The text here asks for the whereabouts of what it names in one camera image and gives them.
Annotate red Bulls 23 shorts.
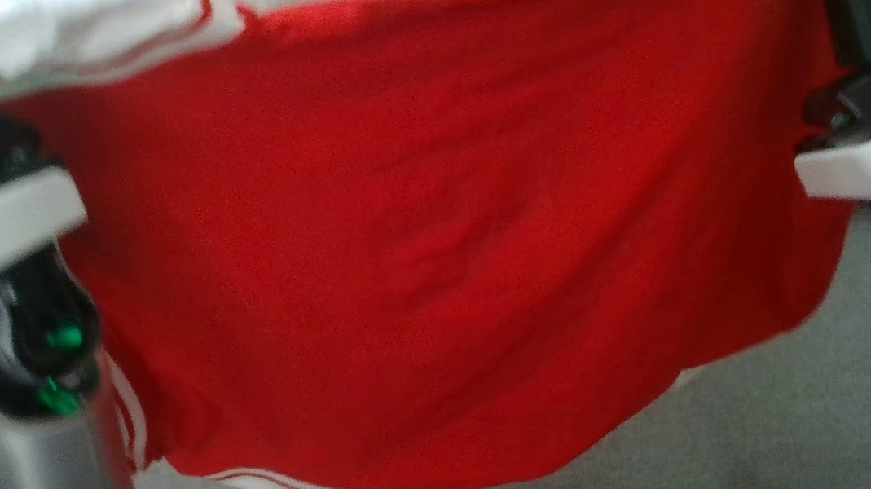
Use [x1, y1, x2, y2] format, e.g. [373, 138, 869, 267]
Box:
[0, 0, 871, 489]

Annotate grey sofa seat cushion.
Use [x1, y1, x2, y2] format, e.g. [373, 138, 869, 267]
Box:
[109, 207, 871, 489]

